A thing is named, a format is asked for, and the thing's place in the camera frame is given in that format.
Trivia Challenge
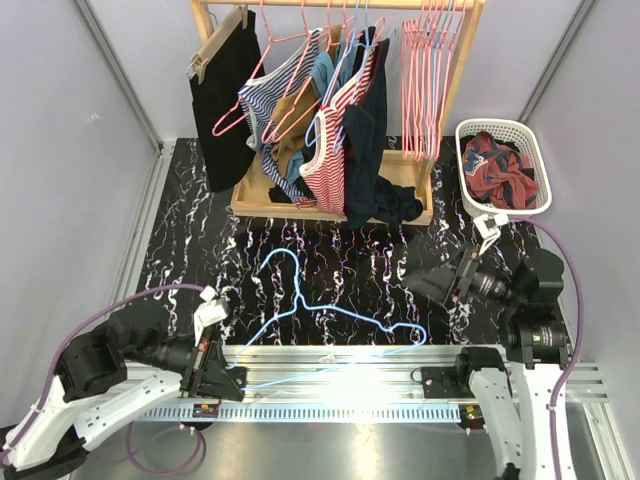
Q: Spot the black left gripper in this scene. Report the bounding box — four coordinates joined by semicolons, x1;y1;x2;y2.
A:
125;326;245;403

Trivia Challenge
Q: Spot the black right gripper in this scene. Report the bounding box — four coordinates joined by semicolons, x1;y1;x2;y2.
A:
403;242;524;309

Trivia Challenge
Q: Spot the navy tank top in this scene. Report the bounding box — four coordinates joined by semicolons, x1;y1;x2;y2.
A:
343;39;423;229

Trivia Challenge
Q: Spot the maroon tank top grey trim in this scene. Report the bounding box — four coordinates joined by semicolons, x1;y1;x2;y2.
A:
460;131;539;210

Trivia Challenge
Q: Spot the black tank top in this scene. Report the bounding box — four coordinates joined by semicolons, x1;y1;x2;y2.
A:
458;133;539;206

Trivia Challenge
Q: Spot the light blue wire hanger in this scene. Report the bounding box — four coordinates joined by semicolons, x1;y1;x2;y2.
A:
224;248;428;391
304;1;386;148

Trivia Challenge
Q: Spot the red white striped tank top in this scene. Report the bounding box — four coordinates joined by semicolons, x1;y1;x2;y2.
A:
300;45;377;216

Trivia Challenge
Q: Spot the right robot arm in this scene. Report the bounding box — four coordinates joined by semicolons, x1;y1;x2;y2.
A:
402;246;577;479

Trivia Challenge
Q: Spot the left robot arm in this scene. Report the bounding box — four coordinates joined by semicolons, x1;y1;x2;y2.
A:
1;299;247;479

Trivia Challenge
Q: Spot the brown tank top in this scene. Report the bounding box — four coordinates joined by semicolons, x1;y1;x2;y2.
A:
272;25;343;177

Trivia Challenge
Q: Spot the pink hanger brown top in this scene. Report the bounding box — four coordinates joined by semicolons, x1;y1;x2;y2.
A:
262;1;341;144

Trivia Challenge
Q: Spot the teal tank top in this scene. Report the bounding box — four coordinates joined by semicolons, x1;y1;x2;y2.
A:
284;49;351;184

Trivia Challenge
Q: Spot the pink hanger striped top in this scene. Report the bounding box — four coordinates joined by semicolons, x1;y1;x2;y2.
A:
212;11;325;149

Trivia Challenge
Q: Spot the blue white striped tank top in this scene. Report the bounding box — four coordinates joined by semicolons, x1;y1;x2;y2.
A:
237;32;324;206

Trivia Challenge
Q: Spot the wooden clip hanger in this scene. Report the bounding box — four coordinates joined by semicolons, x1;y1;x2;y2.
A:
186;1;248;84

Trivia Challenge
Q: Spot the wooden clothes rack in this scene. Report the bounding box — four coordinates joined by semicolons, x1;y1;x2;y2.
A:
188;0;487;225

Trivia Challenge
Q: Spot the black marble pattern mat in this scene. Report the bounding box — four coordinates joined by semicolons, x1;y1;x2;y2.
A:
137;135;569;347

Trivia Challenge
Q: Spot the white perforated plastic basket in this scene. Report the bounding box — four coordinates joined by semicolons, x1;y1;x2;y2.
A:
455;118;552;217

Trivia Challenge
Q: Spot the black skirt on rack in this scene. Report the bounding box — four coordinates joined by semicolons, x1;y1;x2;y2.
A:
190;25;255;193

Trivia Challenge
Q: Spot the bundle of empty pink hangers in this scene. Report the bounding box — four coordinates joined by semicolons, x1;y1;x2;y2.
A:
401;1;472;163

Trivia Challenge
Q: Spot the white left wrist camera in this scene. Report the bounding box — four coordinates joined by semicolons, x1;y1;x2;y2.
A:
193;286;229;345

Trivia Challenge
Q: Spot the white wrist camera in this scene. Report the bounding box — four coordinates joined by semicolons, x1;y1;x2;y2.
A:
473;213;509;256
193;286;229;345

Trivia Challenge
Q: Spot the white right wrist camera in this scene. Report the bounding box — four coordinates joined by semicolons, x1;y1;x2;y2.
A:
473;213;509;256

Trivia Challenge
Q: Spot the aluminium mounting rail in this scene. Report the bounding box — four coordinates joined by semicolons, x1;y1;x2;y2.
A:
89;344;609;426

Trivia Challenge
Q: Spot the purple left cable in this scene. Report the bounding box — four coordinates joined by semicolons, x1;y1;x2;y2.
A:
0;283;211;451

